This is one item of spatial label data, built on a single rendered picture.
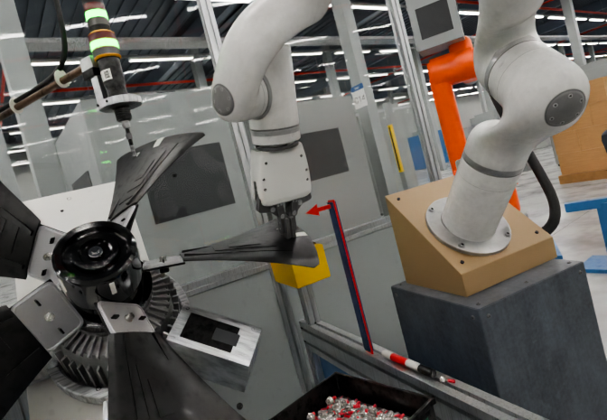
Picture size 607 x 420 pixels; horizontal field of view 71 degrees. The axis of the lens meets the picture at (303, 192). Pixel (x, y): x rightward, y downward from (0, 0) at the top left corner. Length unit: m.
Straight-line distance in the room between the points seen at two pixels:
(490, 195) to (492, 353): 0.30
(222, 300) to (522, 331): 0.96
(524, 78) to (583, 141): 7.76
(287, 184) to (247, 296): 0.88
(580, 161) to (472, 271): 7.65
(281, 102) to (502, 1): 0.36
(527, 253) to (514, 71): 0.43
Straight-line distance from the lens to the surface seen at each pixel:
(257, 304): 1.59
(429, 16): 4.61
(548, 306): 1.02
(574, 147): 8.57
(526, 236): 1.10
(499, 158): 0.88
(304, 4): 0.64
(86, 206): 1.17
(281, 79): 0.70
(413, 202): 1.08
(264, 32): 0.62
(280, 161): 0.72
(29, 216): 0.83
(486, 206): 0.95
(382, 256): 1.82
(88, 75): 0.84
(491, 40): 0.85
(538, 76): 0.78
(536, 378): 1.03
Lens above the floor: 1.25
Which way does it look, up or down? 2 degrees down
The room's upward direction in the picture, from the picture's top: 14 degrees counter-clockwise
